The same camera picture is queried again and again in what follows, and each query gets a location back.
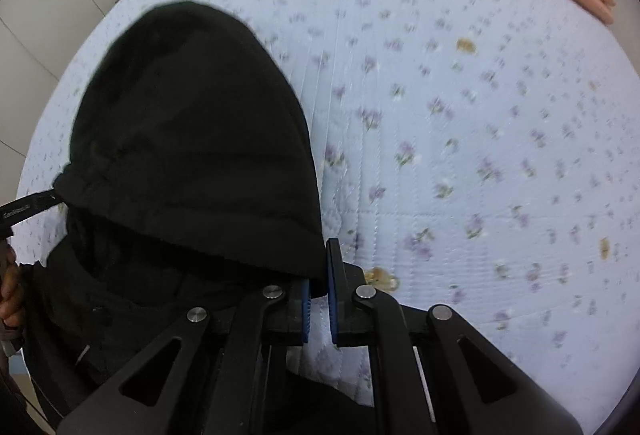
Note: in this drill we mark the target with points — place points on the floral quilted bed sheet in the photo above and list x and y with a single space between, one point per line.
485 153

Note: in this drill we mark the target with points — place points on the white wardrobe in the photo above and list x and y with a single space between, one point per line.
39 38

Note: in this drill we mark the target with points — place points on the person's left hand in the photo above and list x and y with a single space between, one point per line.
12 293

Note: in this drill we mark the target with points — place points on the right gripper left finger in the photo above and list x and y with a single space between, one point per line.
240 354

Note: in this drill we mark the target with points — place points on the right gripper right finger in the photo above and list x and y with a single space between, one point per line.
431 371

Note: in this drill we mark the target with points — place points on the black hooded jacket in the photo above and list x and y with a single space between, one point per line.
190 183

